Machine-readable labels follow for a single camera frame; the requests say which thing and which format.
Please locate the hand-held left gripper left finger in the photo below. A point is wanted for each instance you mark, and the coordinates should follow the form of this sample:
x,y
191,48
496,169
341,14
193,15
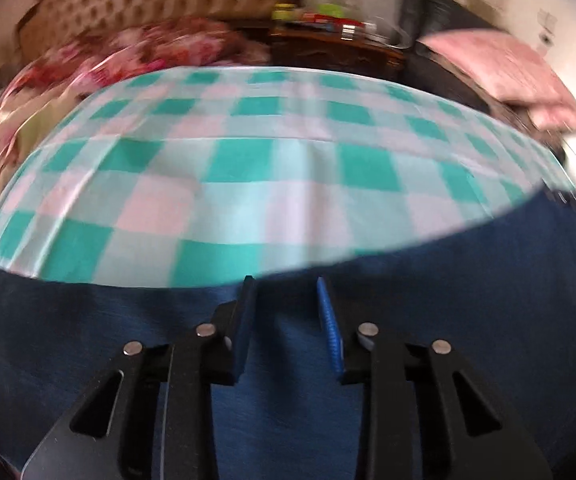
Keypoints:
x,y
245,332

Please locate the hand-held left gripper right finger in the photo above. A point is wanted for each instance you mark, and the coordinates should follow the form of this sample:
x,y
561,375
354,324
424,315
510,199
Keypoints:
x,y
330,332

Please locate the blue denim pants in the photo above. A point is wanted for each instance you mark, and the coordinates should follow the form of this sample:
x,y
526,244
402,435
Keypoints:
x,y
288,420

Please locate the large pink floral pillow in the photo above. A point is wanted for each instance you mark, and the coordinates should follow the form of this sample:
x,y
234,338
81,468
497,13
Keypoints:
x,y
492,65

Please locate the green white checked bedsheet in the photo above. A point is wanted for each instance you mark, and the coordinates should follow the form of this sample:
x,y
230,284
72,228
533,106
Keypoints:
x,y
268,160

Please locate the black leather chair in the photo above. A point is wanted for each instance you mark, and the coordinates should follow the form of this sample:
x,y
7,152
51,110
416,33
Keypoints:
x,y
432,15

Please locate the dark wooden nightstand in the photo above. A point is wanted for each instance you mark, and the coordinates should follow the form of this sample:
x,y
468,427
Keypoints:
x,y
328,52

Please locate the round red tin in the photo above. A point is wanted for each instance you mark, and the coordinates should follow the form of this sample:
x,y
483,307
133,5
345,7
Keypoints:
x,y
333,21

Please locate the red floral blanket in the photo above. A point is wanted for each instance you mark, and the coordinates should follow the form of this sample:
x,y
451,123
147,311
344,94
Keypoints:
x,y
133,55

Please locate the green plastic bag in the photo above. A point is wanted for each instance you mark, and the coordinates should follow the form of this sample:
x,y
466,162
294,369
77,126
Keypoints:
x,y
330,9

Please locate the yellow lid jar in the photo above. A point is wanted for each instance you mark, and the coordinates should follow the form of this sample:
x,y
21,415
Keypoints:
x,y
287,12

